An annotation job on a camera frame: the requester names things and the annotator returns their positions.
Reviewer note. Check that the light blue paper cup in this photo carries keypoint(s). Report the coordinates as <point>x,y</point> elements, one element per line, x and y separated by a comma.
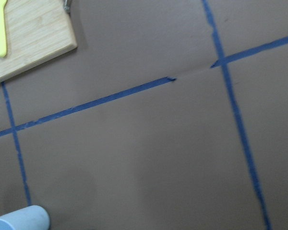
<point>28,218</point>

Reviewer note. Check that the wooden cutting board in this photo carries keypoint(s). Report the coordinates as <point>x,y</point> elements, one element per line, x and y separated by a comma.
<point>36,32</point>

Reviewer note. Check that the yellow plastic knife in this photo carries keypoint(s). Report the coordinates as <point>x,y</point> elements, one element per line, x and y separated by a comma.
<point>3,42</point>

